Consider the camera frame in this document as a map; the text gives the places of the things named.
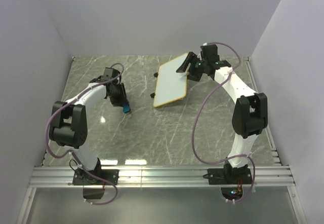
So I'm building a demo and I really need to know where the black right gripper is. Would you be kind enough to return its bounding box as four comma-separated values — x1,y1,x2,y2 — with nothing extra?
175,52,208,82

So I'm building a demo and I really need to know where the blue whiteboard eraser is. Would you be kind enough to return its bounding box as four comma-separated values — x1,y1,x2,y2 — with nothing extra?
123,103,131,114

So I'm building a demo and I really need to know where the orange framed whiteboard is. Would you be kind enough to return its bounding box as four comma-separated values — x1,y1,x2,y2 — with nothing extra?
153,53,188,108

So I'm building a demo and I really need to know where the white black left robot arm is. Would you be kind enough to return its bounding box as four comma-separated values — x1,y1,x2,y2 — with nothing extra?
46,68,131,184

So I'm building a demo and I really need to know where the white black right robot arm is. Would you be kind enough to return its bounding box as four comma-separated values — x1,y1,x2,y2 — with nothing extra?
176,52,268,184

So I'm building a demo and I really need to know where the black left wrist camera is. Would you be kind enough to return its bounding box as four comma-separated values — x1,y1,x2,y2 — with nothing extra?
103,67,120,80

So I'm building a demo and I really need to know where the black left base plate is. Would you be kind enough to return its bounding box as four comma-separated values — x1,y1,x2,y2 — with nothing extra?
72,168,119,185

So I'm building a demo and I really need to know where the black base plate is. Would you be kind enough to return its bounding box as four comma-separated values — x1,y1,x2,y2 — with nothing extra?
202,168,253,185
72,168,119,185

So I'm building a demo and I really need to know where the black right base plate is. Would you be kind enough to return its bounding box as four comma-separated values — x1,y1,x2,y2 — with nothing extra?
202,168,253,185

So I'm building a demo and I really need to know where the aluminium front rail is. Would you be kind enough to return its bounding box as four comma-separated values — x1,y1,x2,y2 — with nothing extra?
28,165,295,188

